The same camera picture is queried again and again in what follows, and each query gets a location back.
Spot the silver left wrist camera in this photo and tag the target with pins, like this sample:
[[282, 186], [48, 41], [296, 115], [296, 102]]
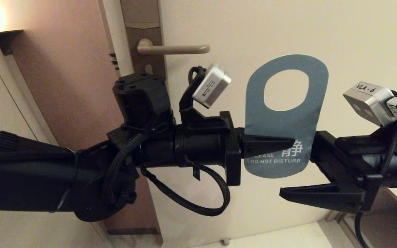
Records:
[[212, 86]]

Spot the blue and white door hanger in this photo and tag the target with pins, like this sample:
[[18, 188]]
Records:
[[281, 124]]

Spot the brown door lock plate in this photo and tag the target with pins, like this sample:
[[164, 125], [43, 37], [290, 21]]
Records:
[[140, 13]]

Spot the cream room door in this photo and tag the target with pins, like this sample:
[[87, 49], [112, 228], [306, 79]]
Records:
[[219, 27]]

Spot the small metal door stop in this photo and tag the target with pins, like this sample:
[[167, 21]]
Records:
[[225, 241]]

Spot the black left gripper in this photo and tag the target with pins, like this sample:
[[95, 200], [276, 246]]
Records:
[[202, 148]]

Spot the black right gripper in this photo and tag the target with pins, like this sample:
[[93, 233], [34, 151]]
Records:
[[374, 162]]

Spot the dark brown baseboard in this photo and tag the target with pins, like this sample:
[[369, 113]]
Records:
[[133, 231]]

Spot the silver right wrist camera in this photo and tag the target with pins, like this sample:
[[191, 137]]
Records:
[[370, 103]]

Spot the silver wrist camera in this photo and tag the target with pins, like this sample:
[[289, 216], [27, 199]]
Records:
[[370, 103], [212, 86]]

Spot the brown wardrobe door frame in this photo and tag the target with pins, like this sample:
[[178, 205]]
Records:
[[333, 216]]

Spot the dark wall lamp bracket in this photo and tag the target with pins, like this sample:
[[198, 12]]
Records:
[[9, 39]]

